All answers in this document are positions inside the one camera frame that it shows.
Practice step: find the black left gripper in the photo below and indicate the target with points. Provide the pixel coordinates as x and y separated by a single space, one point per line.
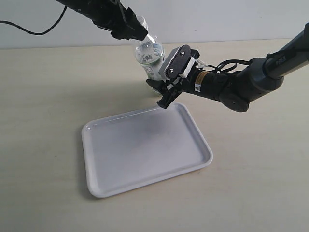
112 15

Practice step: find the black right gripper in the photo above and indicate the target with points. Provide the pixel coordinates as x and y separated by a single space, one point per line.
207 84

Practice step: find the clear plastic drink bottle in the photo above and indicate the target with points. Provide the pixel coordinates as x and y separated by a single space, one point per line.
150 54

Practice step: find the white bottle cap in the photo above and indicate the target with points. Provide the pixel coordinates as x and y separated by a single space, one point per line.
142 21

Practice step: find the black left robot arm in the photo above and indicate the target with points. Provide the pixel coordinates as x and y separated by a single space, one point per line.
80 6

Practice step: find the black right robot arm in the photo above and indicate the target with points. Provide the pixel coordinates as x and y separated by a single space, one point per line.
234 82

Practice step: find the white rectangular plastic tray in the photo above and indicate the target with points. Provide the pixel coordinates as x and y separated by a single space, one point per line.
138 148

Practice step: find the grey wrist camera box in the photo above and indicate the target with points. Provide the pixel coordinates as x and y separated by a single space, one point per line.
177 64

